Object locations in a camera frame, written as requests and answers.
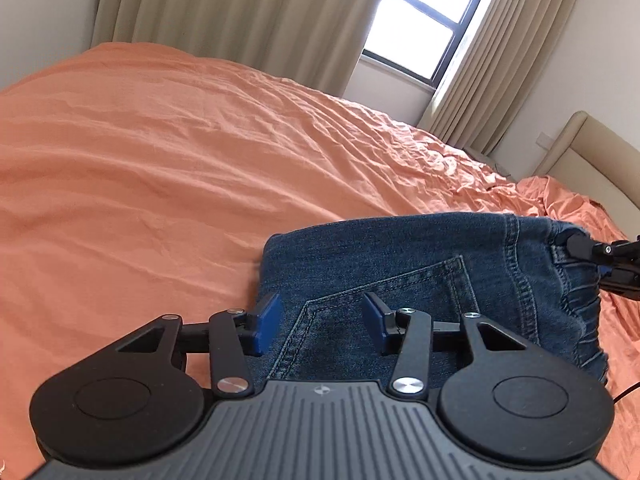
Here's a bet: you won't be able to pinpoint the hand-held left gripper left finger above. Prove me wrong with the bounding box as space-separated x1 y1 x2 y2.
115 292 282 399

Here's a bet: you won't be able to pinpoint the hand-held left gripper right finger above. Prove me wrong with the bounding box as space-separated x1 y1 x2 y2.
362 291 534 397

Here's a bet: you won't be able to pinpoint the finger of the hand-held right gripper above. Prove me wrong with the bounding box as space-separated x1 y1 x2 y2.
598 264 640 302
557 229 640 264

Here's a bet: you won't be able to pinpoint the blue denim pants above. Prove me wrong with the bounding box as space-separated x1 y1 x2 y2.
260 212 609 387

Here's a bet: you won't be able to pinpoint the beige padded headboard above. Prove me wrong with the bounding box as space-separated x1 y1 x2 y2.
532 111 640 212

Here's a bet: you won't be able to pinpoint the beige nightstand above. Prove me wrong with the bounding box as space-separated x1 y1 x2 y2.
462 146 513 177

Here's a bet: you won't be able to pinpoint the narrow beige curtain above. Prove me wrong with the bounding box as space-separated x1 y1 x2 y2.
416 0 587 157

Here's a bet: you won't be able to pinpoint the bed with orange sheet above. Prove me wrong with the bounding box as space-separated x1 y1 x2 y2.
0 41 640 480

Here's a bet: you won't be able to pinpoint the dark-framed window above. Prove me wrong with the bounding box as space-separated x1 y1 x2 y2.
361 0 502 87

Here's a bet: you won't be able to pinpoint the wide beige curtain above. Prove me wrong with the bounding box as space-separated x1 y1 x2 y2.
91 0 402 99

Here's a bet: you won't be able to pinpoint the black cable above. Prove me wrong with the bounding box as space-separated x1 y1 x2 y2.
612 381 640 404

